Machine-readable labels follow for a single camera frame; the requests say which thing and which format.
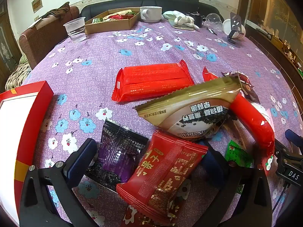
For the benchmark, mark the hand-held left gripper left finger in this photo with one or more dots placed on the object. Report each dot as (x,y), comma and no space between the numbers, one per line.
(78,163)

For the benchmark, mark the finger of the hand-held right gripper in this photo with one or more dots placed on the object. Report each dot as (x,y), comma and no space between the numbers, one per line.
(283,151)
(293,136)

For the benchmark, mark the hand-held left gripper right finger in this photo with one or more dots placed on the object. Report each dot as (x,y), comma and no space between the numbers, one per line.
(211,164)

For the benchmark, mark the green candy packet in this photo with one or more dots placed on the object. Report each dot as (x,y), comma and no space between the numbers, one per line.
(236,153)

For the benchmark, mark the black purple snack packet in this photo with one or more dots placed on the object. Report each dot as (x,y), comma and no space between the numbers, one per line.
(118,151)

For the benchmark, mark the red sausage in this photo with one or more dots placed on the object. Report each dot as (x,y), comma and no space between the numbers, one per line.
(251,120)

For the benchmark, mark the red gold-print snack packet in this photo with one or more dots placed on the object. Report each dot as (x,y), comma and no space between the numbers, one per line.
(161,177)

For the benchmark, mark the gold snack packet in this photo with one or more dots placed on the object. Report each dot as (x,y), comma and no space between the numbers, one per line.
(189,104)

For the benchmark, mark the dark brown snack packet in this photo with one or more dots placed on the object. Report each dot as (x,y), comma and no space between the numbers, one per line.
(248,87)

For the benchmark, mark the red floral snack packet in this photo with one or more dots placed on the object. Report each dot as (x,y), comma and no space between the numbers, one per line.
(132,217)

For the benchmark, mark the red gift box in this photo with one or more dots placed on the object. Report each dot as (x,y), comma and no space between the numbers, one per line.
(33,88)

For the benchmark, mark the long red snack packet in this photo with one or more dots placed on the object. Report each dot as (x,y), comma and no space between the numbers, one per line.
(151,80)

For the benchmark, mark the white snack packet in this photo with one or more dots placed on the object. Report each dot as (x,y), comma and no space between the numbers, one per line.
(260,111)

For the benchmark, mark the purple floral tablecloth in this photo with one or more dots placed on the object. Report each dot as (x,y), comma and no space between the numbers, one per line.
(94,71)

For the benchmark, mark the patterned blanket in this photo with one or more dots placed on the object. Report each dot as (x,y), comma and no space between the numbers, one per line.
(17,75)

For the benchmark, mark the green pillow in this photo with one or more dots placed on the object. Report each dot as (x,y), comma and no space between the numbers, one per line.
(23,58)

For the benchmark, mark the brown armchair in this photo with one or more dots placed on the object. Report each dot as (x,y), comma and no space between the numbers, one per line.
(45,40)

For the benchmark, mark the wooden display cabinet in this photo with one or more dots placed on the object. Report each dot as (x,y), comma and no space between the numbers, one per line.
(272,9)

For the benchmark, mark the clear plastic cup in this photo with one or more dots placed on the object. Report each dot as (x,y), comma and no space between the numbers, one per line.
(75,32)

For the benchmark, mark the black pen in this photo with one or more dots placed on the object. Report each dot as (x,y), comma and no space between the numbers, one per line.
(211,31)

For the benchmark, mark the cardboard box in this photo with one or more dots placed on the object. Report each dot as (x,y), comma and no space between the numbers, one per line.
(111,27)

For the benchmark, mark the clear glass cup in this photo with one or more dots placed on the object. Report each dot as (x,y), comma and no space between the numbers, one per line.
(213,20)

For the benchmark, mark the wooden glass-door cabinet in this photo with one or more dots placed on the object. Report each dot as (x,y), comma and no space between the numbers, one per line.
(6,40)

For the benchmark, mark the white paper sheet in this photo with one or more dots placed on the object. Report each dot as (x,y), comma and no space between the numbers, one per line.
(37,23)

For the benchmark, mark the white glove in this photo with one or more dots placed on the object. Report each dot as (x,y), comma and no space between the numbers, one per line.
(187,21)

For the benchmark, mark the pile of mixed candies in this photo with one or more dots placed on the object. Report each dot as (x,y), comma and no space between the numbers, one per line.
(118,16)

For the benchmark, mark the brown clothes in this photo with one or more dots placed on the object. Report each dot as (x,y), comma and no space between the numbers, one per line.
(59,11)

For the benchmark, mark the pale green cloth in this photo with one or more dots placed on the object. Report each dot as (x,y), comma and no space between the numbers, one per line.
(169,14)

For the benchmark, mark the black leather sofa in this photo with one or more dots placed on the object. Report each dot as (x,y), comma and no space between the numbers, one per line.
(99,8)

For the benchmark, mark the white mug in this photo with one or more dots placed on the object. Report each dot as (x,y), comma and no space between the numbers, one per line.
(151,15)

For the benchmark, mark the wall plaque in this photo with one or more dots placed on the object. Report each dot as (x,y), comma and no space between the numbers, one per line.
(37,4)

